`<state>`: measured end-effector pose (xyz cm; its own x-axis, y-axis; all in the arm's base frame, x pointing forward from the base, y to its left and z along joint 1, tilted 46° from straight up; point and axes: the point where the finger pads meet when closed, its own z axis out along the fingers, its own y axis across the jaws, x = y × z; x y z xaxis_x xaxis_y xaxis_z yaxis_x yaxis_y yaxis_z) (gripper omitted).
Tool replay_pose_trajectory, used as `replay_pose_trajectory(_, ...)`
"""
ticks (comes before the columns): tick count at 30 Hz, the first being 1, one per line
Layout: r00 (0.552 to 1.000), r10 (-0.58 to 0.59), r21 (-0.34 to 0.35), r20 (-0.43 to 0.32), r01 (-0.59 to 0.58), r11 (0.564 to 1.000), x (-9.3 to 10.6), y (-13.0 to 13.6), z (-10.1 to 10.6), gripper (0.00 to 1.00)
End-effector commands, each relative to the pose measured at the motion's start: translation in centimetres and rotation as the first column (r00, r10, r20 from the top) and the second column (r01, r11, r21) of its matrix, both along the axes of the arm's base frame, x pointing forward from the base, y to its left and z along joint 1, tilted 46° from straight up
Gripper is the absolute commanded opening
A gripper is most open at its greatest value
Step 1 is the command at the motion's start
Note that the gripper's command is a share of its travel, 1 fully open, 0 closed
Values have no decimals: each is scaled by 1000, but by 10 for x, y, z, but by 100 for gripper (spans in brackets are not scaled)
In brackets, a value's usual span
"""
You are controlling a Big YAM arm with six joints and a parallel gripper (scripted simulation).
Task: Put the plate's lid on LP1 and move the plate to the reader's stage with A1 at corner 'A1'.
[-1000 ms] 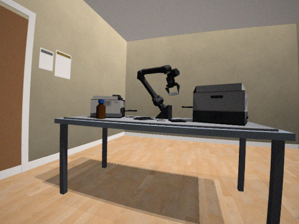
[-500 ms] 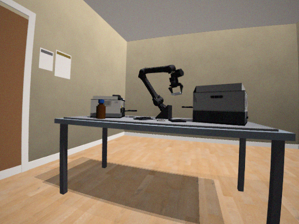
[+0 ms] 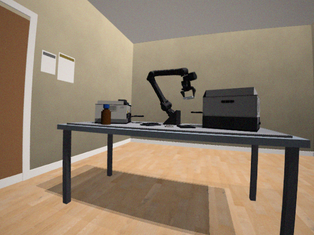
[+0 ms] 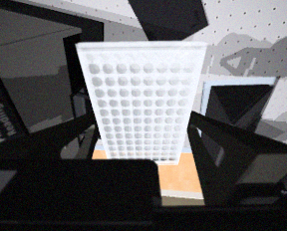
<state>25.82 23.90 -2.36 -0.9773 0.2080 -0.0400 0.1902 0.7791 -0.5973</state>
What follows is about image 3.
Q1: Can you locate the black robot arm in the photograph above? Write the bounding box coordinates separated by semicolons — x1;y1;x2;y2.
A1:
147;68;197;117

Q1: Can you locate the brown bottle with blue cap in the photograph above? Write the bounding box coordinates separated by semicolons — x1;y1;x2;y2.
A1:
101;105;111;125

